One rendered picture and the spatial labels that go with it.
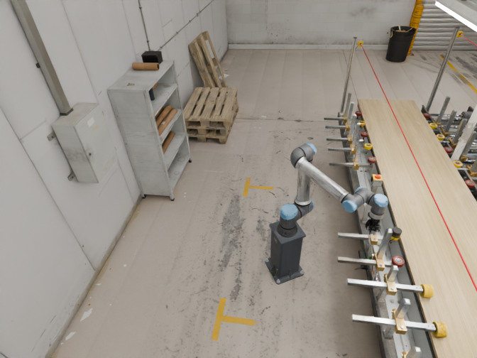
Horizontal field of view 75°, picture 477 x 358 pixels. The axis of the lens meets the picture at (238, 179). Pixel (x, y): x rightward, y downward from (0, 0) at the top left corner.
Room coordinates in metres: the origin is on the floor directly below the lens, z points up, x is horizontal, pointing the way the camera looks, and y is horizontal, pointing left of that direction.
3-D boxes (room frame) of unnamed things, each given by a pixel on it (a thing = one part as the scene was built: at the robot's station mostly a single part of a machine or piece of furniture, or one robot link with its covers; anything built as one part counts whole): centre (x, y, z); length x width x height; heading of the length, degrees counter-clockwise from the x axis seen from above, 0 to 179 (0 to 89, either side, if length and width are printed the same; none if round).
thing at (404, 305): (0.89, -0.92, 0.90); 0.03 x 0.03 x 0.48; 79
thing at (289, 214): (1.94, -0.43, 0.79); 0.17 x 0.15 x 0.18; 126
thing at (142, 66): (3.65, 1.00, 1.59); 0.30 x 0.08 x 0.08; 79
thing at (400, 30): (7.79, -4.08, 0.36); 0.59 x 0.58 x 0.73; 169
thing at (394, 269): (1.14, -0.96, 0.86); 0.03 x 0.03 x 0.48; 79
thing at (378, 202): (1.50, -0.95, 1.31); 0.10 x 0.09 x 0.12; 36
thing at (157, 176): (3.54, 1.01, 0.78); 0.90 x 0.45 x 1.55; 169
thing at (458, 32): (3.69, -2.58, 1.25); 0.15 x 0.08 x 1.10; 169
